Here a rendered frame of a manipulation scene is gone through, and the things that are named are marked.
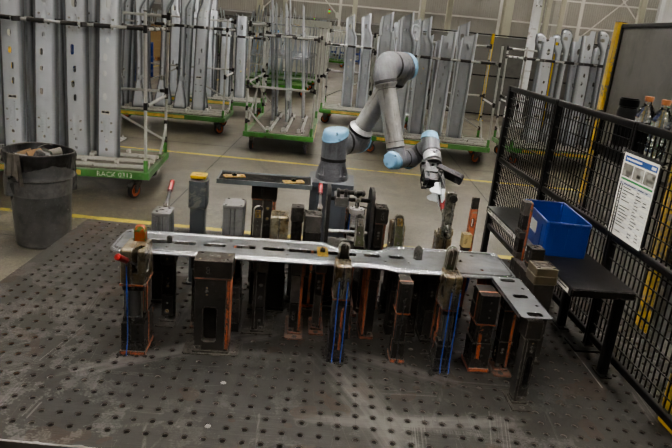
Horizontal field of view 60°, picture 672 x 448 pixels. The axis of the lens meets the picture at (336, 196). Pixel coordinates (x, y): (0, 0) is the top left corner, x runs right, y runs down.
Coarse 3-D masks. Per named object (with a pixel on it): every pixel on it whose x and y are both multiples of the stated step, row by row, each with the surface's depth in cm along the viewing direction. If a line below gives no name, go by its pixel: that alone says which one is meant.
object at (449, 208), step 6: (450, 192) 214; (450, 198) 211; (456, 198) 211; (450, 204) 215; (444, 210) 216; (450, 210) 216; (444, 216) 216; (450, 216) 217; (444, 222) 217; (450, 222) 217; (450, 228) 217
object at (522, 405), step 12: (528, 324) 170; (540, 324) 170; (528, 336) 171; (540, 336) 171; (528, 348) 173; (516, 360) 177; (528, 360) 176; (516, 372) 177; (528, 372) 176; (516, 384) 176; (528, 384) 176; (504, 396) 182; (516, 396) 177; (516, 408) 176; (528, 408) 176
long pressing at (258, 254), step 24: (120, 240) 197; (192, 240) 203; (216, 240) 205; (240, 240) 207; (264, 240) 209; (288, 240) 211; (312, 264) 195; (360, 264) 197; (384, 264) 198; (408, 264) 200; (432, 264) 202; (456, 264) 204; (480, 264) 206; (504, 264) 209
